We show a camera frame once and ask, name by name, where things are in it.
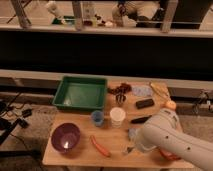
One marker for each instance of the silver fork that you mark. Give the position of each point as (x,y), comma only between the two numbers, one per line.
(128,150)

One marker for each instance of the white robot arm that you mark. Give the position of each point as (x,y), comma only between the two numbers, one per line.
(160,131)

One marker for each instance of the purple bowl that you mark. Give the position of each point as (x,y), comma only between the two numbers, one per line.
(65,137)

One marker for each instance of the red-orange bowl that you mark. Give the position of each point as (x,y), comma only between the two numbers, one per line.
(168,155)

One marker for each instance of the small metal cup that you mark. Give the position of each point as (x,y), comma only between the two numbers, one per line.
(120,99)

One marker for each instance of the white plastic cup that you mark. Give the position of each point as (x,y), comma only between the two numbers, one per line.
(117,116)

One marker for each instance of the green plastic tray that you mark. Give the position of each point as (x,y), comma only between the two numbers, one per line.
(81,93)

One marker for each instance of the blue plastic cup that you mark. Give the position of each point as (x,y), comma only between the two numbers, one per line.
(97,117)

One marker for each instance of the light blue cloth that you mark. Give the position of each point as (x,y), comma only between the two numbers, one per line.
(142,91)

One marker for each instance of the black rectangular block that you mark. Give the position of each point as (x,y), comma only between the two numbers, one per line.
(144,103)

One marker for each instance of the blue sponge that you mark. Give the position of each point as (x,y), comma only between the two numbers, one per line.
(132,133)

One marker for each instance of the wooden spoon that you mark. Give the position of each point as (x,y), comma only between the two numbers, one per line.
(160,91)

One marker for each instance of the orange carrot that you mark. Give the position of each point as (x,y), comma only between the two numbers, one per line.
(99,147)

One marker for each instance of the orange fruit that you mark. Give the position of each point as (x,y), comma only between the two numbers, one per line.
(171,105)

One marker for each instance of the black-handled knife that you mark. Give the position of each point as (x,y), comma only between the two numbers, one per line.
(140,120)

